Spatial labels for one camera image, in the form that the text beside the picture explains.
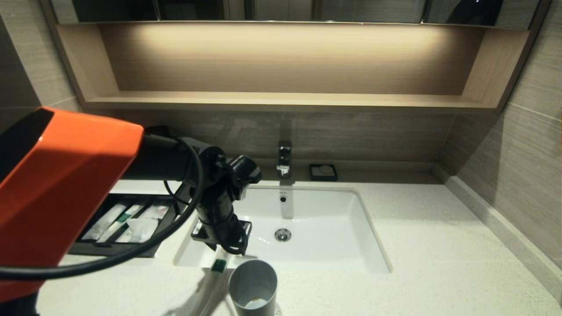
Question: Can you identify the translucent packet with green band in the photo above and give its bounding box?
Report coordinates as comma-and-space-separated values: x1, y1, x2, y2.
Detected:
193, 251, 230, 316

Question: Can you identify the black drawer with toiletries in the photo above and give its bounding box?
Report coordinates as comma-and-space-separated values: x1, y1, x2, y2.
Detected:
68, 193, 180, 258

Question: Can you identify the small white flat sachet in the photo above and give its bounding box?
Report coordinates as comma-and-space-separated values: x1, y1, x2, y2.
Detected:
144, 205, 170, 220

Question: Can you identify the grey plastic cup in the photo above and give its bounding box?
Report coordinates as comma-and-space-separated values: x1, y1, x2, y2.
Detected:
228, 259, 278, 316

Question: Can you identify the white folded sachet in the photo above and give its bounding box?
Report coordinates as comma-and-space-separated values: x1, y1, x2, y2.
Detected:
119, 217, 159, 243

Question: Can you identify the chrome faucet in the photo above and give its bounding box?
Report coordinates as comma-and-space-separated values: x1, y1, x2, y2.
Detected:
277, 140, 294, 179

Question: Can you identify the white sink basin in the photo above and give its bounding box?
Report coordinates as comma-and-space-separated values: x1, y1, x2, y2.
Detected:
174, 184, 391, 273

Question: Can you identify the black soap dish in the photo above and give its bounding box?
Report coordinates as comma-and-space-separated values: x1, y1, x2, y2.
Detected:
309, 164, 338, 181

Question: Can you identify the mirror cabinet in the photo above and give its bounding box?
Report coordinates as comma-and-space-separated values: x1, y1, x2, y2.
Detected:
50, 0, 540, 29

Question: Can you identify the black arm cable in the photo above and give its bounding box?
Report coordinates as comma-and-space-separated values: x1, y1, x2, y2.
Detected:
0, 136, 205, 281

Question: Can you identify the light wooden wall shelf niche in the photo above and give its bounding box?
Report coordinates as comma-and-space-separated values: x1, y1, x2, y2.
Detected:
55, 22, 530, 110

